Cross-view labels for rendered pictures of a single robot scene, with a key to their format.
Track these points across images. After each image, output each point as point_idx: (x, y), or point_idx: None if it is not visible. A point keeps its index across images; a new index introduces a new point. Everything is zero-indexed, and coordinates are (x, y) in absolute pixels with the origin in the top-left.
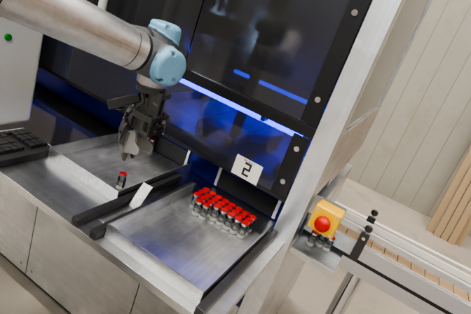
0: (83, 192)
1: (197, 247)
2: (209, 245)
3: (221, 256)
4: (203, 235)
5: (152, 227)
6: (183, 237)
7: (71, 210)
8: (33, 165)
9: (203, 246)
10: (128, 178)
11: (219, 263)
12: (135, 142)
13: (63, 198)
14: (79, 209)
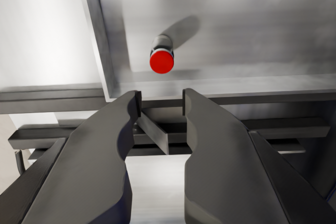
0: (62, 13)
1: (154, 203)
2: (173, 207)
3: (167, 219)
4: (184, 197)
5: (128, 159)
6: (155, 188)
7: (7, 61)
8: None
9: (164, 205)
10: (223, 19)
11: (154, 222)
12: (190, 143)
13: (1, 14)
14: (26, 68)
